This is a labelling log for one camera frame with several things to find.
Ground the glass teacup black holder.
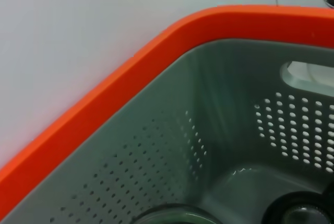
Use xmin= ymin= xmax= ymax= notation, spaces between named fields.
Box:
xmin=133 ymin=203 xmax=220 ymax=224
xmin=265 ymin=190 xmax=334 ymax=224

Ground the orange bin carry handle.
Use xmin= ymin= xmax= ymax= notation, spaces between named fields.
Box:
xmin=0 ymin=4 xmax=334 ymax=201

